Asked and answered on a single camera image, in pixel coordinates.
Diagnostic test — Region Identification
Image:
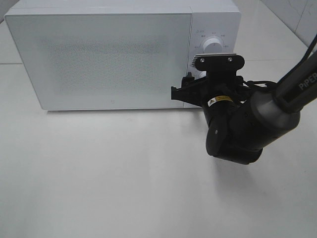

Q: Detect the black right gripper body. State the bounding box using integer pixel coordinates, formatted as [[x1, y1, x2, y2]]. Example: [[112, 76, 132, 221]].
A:
[[171, 70, 244, 110]]

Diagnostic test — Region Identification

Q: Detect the white timer knob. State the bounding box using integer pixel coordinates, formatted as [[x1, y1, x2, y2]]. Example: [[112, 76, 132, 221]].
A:
[[197, 71, 206, 79]]

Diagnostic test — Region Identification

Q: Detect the white microwave door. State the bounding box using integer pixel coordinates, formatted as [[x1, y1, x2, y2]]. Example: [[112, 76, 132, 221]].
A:
[[6, 14, 191, 111]]

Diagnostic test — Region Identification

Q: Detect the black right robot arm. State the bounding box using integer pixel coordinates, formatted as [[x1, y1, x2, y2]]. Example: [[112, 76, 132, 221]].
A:
[[171, 40, 317, 165]]

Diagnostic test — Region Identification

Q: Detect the upper white power knob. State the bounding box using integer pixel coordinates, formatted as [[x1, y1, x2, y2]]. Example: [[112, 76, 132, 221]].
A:
[[202, 36, 223, 54]]

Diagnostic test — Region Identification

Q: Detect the white microwave oven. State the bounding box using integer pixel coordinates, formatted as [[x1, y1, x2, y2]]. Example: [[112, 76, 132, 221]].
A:
[[4, 0, 242, 112]]

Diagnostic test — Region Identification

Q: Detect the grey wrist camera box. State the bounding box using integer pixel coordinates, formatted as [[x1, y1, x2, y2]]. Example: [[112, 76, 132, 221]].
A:
[[191, 53, 245, 71]]

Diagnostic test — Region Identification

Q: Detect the black camera cable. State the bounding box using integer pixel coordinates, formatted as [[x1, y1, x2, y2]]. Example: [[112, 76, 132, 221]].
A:
[[232, 32, 317, 105]]

